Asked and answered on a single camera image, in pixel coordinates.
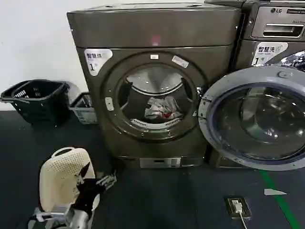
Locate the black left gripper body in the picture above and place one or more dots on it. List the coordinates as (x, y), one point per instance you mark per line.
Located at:
(89, 194)

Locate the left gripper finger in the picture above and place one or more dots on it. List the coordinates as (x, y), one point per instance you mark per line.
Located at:
(109, 185)
(104, 180)

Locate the cream perforated laundry basket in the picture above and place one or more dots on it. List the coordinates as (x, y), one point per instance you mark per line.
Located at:
(62, 171)

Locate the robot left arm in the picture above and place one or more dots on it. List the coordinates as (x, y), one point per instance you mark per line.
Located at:
(76, 218)

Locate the grey plastic crate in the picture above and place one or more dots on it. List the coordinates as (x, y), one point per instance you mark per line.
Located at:
(83, 114)

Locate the large black plastic basket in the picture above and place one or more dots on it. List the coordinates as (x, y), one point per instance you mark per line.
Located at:
(47, 112)

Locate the red garment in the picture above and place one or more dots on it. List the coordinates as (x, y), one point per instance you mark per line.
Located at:
(166, 115)

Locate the grey white garment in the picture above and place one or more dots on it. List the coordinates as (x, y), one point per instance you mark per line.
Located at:
(156, 106)

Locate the small black plastic basket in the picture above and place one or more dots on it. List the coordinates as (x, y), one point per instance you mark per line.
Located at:
(35, 91)

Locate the white power plug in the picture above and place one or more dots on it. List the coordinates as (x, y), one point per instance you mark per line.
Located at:
(236, 206)

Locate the grey front-load dryer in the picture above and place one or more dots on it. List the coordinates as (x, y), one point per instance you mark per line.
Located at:
(152, 59)

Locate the metal floor socket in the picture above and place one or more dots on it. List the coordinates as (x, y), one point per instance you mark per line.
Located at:
(246, 206)

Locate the round glass dryer door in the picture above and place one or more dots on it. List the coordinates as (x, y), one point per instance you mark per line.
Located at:
(257, 152)

